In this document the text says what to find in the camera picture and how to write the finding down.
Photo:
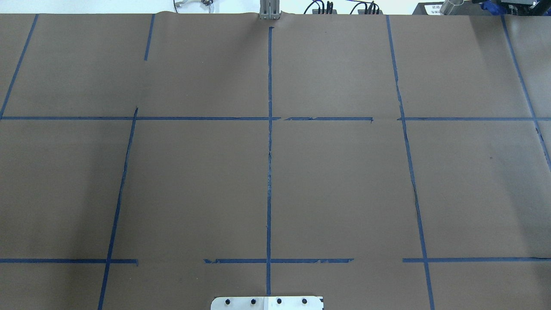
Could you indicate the left black connector block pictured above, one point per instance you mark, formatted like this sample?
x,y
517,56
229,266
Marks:
x,y
320,7

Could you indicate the metal cup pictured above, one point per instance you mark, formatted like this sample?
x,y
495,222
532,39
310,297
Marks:
x,y
451,7

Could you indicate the aluminium frame post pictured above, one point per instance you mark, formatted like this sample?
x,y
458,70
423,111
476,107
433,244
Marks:
x,y
270,10

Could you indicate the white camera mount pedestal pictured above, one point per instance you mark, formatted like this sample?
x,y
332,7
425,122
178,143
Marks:
x,y
268,303

